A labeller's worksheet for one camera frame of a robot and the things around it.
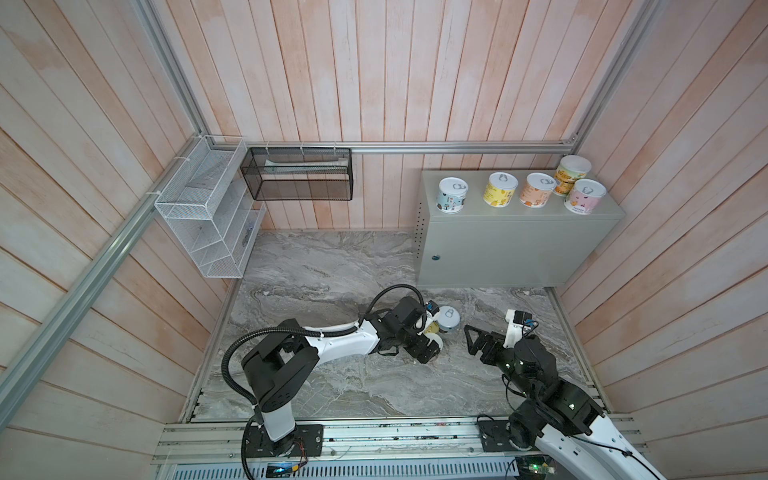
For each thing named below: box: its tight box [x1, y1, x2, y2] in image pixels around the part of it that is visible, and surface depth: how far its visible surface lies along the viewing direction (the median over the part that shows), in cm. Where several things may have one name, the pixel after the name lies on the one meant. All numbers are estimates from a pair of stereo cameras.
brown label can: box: [519, 172, 557, 209], surface depth 78 cm
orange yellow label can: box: [553, 154, 592, 196], surface depth 79 cm
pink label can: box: [564, 178, 608, 215], surface depth 76 cm
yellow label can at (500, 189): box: [483, 172, 519, 208], surface depth 79 cm
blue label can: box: [438, 306, 461, 330], surface depth 92 cm
